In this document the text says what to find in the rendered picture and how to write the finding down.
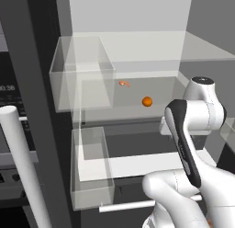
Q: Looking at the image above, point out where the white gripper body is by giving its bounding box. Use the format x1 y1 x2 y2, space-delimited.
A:
158 115 173 136

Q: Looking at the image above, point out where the orange tangerine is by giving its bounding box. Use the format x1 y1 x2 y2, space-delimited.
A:
141 96 153 108

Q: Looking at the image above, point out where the white fridge shelf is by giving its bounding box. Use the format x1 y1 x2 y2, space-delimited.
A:
77 149 217 181

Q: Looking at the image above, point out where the dark fridge drawer front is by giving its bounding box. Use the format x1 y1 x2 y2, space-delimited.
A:
80 176 209 228

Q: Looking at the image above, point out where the glass fridge shelf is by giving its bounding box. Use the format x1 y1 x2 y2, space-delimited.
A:
71 30 235 63

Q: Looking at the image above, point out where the small clear fridge door bin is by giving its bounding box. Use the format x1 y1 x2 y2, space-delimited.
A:
70 126 116 211

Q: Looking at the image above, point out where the large clear fridge door bin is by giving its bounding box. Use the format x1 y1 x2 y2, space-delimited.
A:
49 35 117 113

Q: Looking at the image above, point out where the dark grey fridge door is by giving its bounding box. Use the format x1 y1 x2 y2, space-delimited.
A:
0 0 74 228

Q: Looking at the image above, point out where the white fridge drawer handle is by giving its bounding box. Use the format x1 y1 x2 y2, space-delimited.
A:
98 194 204 213

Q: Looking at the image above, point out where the white fridge door handle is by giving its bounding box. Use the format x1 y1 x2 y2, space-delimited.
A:
0 105 53 228

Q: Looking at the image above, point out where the black wall oven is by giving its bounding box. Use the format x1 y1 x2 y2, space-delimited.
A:
0 21 40 228

